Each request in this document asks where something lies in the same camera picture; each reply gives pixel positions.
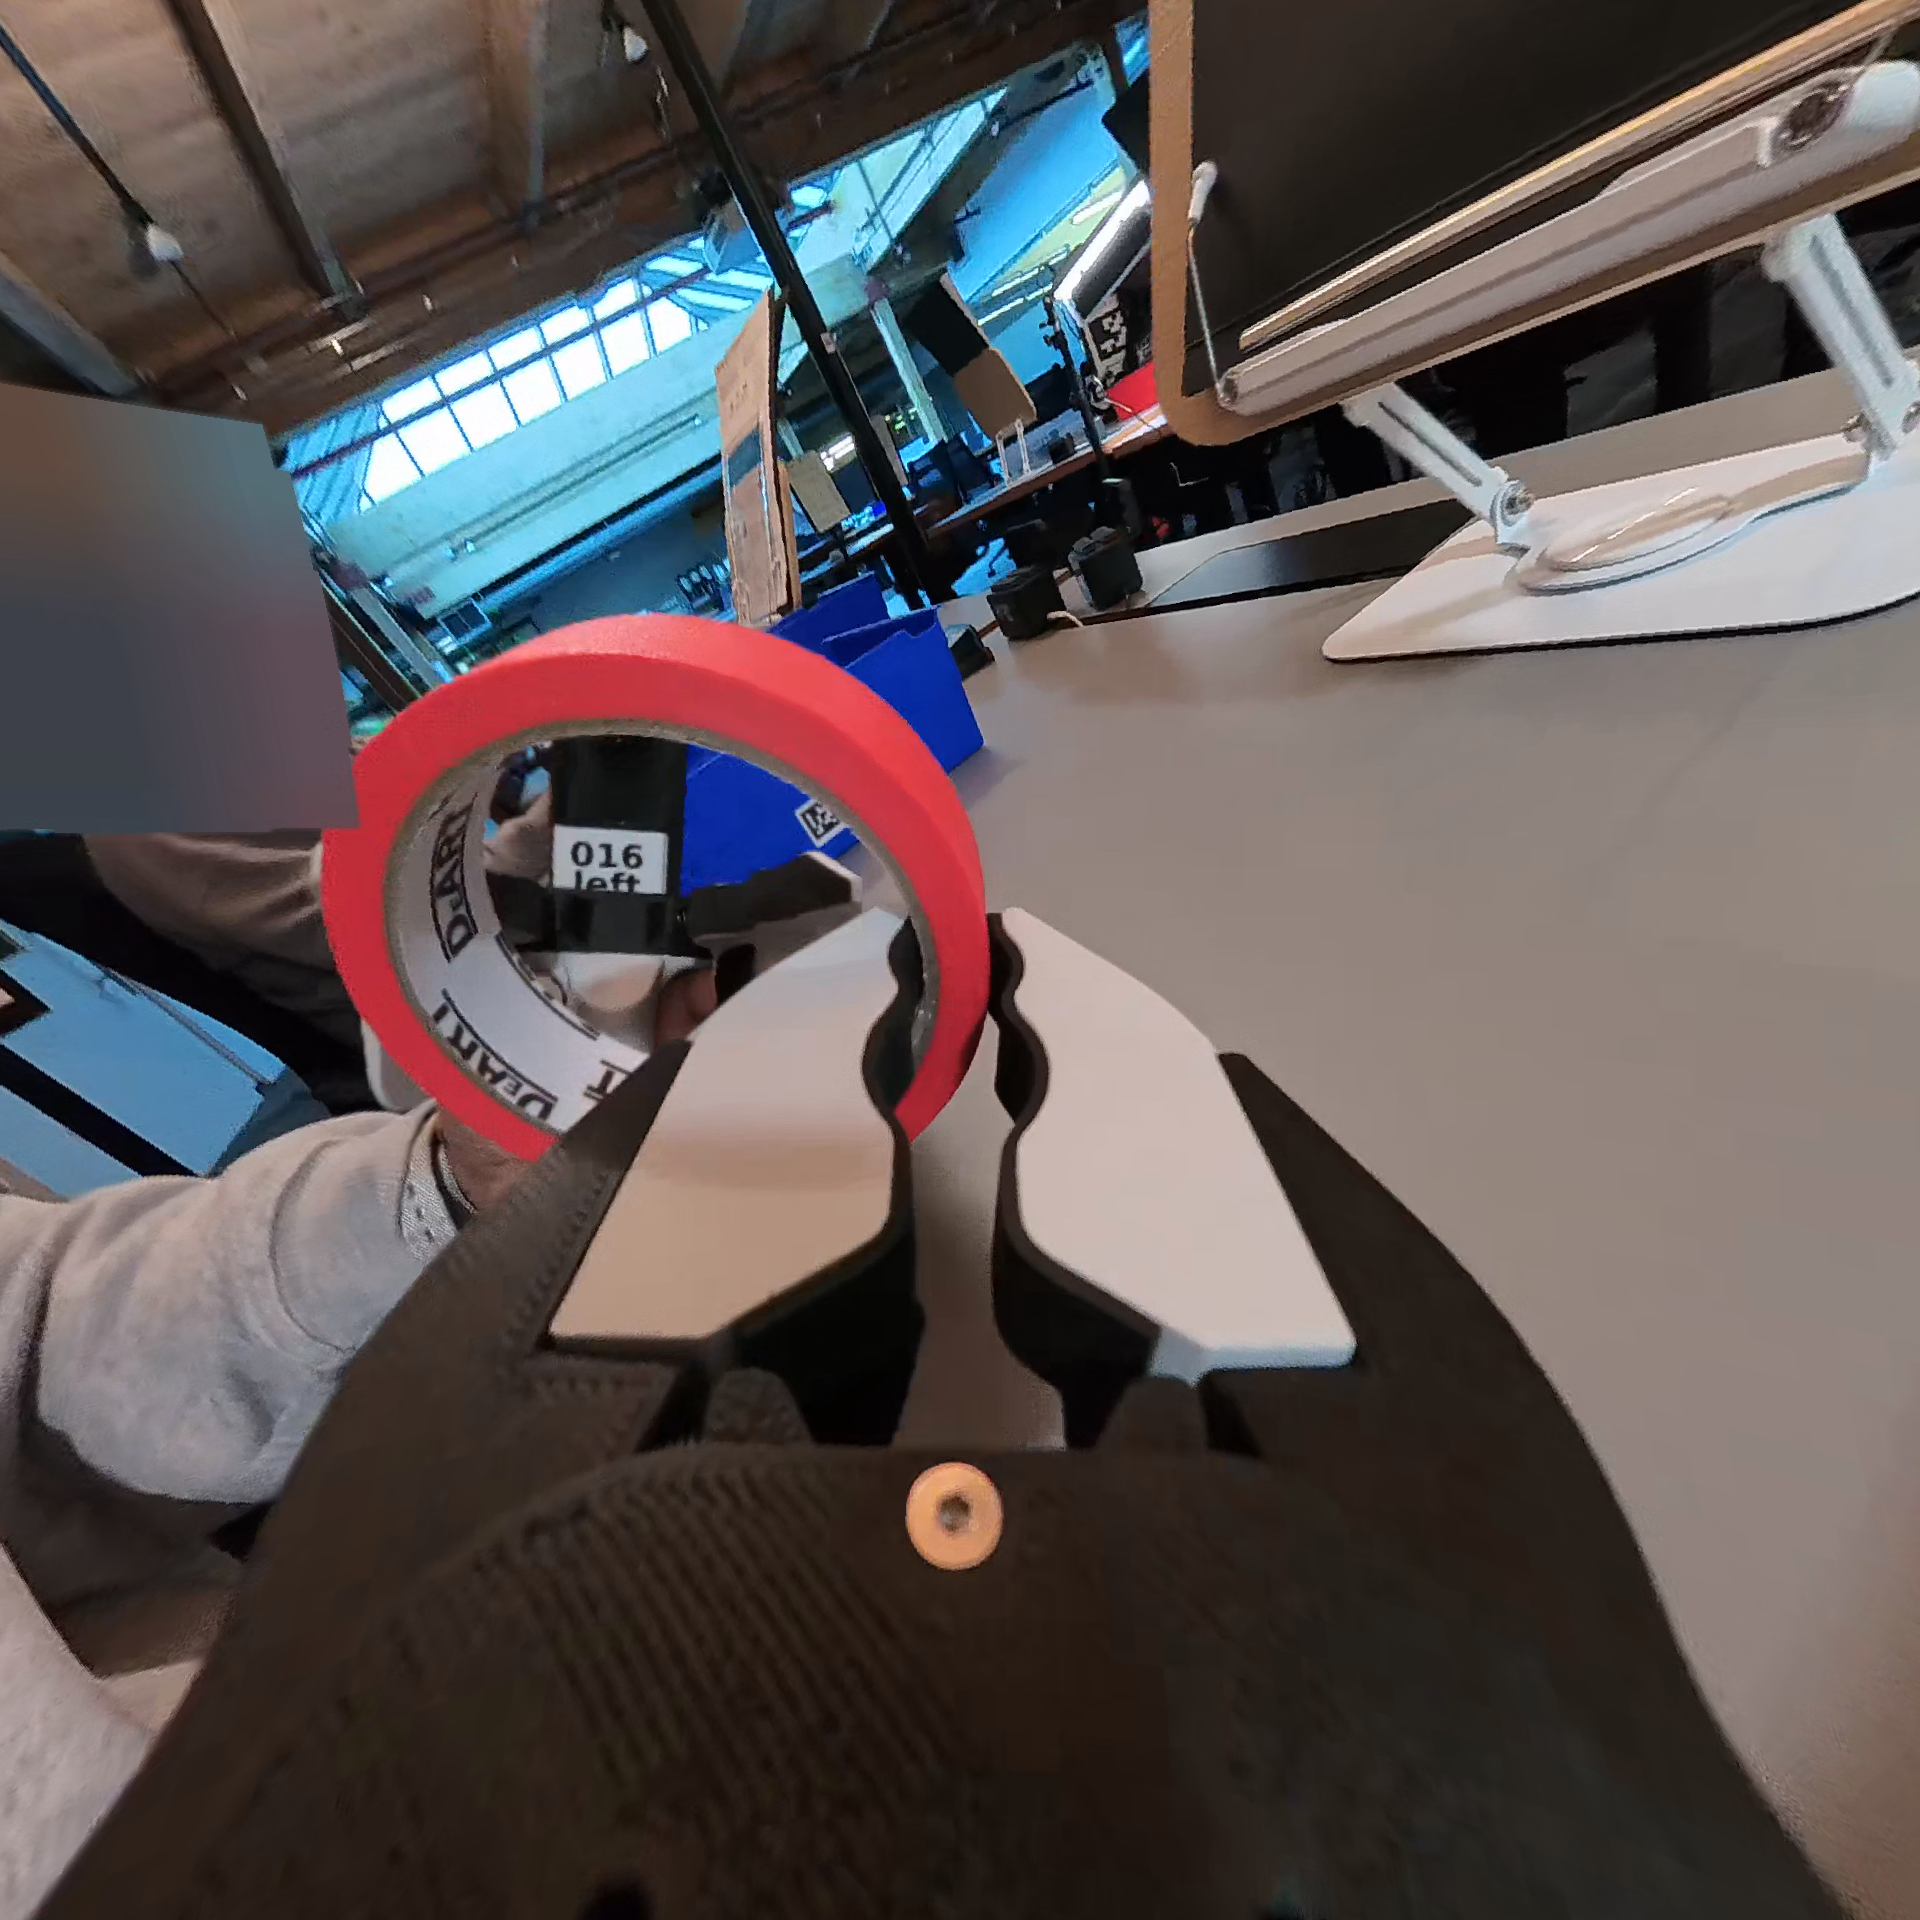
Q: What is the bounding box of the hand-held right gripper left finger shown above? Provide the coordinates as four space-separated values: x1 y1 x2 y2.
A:
544 907 924 1450

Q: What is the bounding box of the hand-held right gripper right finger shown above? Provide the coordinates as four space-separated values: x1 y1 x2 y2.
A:
988 902 1360 1453

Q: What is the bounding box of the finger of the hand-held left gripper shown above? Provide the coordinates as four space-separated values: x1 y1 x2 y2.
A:
682 853 866 991

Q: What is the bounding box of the red masking tape roll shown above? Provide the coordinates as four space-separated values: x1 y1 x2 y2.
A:
321 612 995 1163

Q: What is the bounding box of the person's left forearm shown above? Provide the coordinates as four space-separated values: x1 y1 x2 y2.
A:
0 1102 483 1920

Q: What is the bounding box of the person's left hand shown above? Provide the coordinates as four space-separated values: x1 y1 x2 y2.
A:
477 790 753 1052

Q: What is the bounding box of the large blue storage bin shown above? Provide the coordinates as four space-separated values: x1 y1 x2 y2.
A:
682 607 988 902

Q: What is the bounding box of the small blue storage bin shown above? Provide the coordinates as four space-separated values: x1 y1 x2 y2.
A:
766 574 894 653

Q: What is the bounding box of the cardboard sign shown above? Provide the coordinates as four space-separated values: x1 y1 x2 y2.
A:
712 293 804 623

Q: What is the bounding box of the wooden workbench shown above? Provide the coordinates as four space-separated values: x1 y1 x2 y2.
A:
931 405 1172 541

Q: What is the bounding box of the tan board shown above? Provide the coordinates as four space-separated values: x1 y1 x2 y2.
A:
952 346 1037 437

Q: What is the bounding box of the black metal pole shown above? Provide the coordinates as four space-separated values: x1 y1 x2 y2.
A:
642 0 936 607

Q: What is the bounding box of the black white marker sign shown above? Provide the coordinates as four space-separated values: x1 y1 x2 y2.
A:
0 918 291 1202

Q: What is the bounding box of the white laptop stand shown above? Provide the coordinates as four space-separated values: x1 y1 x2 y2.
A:
1190 59 1920 665

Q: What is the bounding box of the black laptop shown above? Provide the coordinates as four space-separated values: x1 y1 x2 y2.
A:
1147 0 1920 449

